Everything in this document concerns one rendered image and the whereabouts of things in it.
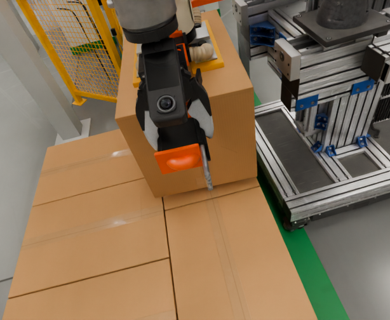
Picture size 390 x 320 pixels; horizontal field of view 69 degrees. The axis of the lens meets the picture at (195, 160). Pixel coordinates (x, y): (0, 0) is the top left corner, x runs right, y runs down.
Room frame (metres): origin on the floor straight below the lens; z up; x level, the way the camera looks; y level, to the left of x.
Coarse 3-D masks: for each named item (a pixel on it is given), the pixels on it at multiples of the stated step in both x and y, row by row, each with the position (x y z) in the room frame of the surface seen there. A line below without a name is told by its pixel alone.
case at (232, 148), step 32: (224, 32) 1.02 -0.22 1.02; (128, 64) 0.98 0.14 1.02; (224, 64) 0.80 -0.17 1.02; (128, 96) 0.78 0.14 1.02; (224, 96) 0.66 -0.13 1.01; (128, 128) 0.68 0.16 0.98; (224, 128) 0.66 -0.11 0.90; (224, 160) 0.66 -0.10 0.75; (256, 160) 0.65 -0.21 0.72; (160, 192) 0.68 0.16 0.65
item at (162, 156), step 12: (192, 120) 0.39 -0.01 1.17; (168, 132) 0.38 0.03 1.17; (180, 132) 0.37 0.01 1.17; (192, 132) 0.36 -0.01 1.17; (168, 144) 0.35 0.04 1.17; (180, 144) 0.34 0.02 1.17; (192, 144) 0.34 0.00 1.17; (156, 156) 0.33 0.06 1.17; (168, 156) 0.33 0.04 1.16; (180, 156) 0.33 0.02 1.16; (168, 168) 0.33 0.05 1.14
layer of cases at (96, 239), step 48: (96, 144) 1.19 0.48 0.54; (48, 192) 0.94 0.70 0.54; (96, 192) 0.86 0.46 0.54; (144, 192) 0.79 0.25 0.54; (192, 192) 0.72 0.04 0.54; (240, 192) 0.66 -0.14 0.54; (48, 240) 0.68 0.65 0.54; (96, 240) 0.62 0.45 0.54; (144, 240) 0.56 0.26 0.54; (192, 240) 0.51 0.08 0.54; (240, 240) 0.46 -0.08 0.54; (48, 288) 0.48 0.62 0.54; (96, 288) 0.43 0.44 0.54; (144, 288) 0.39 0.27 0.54; (192, 288) 0.35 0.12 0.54; (240, 288) 0.31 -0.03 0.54; (288, 288) 0.27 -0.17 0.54
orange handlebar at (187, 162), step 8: (192, 0) 1.00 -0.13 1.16; (200, 0) 0.99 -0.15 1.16; (208, 0) 0.99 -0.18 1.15; (216, 0) 0.99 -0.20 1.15; (168, 160) 0.33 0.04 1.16; (176, 160) 0.32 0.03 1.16; (184, 160) 0.32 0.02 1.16; (192, 160) 0.32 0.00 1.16; (176, 168) 0.32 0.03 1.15; (184, 168) 0.31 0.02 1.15
